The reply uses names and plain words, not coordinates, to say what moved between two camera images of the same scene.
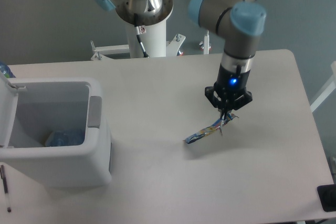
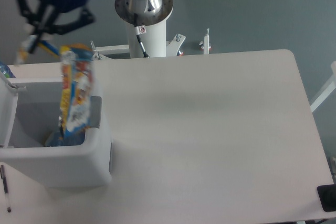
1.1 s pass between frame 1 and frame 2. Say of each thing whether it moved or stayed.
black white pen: stayed
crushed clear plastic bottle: stayed
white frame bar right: stayed
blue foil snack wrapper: moved
